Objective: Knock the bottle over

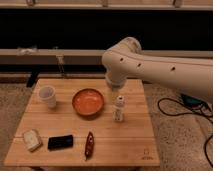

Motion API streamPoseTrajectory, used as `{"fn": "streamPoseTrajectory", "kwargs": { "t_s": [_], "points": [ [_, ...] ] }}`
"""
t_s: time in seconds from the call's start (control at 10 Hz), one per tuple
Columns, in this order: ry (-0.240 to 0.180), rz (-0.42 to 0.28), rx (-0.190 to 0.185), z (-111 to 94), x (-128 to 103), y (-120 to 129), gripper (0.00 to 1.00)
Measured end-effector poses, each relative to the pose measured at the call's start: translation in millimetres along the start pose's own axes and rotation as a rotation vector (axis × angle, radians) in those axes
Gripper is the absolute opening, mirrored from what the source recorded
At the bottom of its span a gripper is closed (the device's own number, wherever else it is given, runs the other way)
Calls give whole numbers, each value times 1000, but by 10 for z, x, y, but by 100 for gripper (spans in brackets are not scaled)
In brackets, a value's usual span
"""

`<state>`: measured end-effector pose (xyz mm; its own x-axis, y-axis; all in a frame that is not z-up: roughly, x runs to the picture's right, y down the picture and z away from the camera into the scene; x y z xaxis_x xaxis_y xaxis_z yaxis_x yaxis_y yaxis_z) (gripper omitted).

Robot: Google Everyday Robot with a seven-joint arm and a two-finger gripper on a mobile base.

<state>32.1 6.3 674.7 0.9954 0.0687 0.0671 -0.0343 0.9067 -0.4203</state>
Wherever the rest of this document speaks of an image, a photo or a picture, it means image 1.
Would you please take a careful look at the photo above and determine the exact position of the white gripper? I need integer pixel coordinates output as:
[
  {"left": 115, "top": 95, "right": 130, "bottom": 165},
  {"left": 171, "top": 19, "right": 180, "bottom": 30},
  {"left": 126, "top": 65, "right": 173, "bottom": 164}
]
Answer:
[{"left": 105, "top": 76, "right": 126, "bottom": 91}]

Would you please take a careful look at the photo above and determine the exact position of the small white bottle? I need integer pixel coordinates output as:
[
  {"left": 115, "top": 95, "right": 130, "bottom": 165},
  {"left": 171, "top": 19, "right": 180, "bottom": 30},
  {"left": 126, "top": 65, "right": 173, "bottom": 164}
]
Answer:
[{"left": 113, "top": 96, "right": 125, "bottom": 122}]

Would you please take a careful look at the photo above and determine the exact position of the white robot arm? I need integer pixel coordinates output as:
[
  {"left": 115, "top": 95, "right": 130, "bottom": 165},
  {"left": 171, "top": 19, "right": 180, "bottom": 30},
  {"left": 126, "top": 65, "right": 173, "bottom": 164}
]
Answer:
[{"left": 102, "top": 37, "right": 213, "bottom": 104}]

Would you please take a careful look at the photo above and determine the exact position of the orange bowl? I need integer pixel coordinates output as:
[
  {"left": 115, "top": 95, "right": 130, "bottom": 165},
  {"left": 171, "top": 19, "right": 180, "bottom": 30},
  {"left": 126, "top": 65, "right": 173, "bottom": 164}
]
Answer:
[{"left": 72, "top": 88, "right": 104, "bottom": 116}]

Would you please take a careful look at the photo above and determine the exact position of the wooden table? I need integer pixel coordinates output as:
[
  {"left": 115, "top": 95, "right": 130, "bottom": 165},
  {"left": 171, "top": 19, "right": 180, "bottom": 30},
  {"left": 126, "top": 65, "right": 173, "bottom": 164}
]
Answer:
[{"left": 4, "top": 79, "right": 160, "bottom": 167}]

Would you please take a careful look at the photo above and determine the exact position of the white plastic cup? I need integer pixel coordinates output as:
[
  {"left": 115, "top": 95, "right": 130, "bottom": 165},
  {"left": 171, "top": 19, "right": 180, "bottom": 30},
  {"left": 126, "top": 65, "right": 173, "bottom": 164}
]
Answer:
[{"left": 38, "top": 86, "right": 56, "bottom": 108}]

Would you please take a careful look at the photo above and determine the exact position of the black rectangular block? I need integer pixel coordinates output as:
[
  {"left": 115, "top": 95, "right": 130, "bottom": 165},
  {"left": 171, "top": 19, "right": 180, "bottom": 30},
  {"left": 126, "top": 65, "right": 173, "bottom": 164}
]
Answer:
[{"left": 48, "top": 135, "right": 73, "bottom": 150}]

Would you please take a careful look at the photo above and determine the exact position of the white sponge block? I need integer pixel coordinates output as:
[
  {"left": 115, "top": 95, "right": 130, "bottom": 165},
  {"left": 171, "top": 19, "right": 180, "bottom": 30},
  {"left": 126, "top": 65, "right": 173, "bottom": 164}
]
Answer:
[{"left": 23, "top": 129, "right": 43, "bottom": 152}]

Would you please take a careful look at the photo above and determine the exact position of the black cable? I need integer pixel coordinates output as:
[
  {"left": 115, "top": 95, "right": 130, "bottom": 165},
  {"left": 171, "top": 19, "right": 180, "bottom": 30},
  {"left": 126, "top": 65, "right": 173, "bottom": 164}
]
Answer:
[{"left": 157, "top": 97, "right": 213, "bottom": 169}]

